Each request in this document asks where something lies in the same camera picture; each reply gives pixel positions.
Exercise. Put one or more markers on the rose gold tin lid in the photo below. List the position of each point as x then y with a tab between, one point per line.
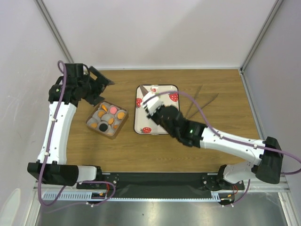
144	91

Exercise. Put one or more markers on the orange scalloped cookie lower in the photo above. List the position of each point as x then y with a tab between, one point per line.
101	113

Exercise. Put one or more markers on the black sandwich cookie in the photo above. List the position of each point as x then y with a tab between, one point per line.
103	127

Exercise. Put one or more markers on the aluminium frame post left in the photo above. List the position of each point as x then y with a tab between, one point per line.
53	29

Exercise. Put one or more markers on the aluminium frame post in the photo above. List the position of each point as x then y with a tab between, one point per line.
53	29
272	14

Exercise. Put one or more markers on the orange round dotted biscuit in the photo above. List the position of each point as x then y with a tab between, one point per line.
111	121

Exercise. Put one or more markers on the rose gold cookie tin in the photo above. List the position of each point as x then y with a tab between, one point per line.
113	129

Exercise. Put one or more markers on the aluminium frame post right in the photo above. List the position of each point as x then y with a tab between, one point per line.
272	14

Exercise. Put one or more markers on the white strawberry print tray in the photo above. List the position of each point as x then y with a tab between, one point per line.
145	126

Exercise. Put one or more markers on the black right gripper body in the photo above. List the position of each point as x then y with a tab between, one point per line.
156	118

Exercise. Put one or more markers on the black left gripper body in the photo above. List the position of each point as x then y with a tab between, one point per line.
91	89

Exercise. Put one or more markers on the pink sandwich cookie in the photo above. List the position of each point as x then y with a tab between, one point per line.
113	110

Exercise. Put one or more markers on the orange flower swirl cookie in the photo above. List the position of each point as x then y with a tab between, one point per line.
93	125

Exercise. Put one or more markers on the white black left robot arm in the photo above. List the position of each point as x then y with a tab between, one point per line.
76	83

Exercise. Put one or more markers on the orange scalloped cookie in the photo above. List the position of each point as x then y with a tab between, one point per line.
120	115
101	113

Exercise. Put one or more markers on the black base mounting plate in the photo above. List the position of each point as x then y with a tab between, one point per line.
163	182

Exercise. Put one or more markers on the steel slotted serving tongs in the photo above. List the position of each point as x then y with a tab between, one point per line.
202	99

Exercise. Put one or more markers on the orange scalloped cookie middle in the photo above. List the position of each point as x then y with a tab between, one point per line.
120	115

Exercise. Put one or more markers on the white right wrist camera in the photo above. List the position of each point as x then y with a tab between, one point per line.
151	103

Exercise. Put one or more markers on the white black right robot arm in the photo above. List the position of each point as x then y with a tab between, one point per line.
260	162

